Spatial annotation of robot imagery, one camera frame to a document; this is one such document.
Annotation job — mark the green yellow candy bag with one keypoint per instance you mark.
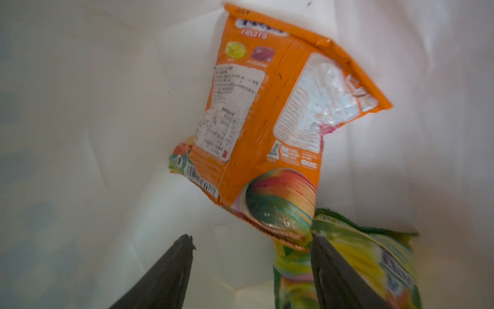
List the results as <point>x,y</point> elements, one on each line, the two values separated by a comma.
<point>383,258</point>

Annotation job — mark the blue checkered paper bag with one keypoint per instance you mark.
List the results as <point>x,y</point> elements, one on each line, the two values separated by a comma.
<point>95,95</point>

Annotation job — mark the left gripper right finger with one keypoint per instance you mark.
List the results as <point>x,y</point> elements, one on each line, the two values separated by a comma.
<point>338,285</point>

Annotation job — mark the orange green snack box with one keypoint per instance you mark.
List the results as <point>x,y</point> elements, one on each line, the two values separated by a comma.
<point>277,91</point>

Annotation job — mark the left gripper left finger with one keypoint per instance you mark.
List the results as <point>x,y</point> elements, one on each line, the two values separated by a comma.
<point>165,284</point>

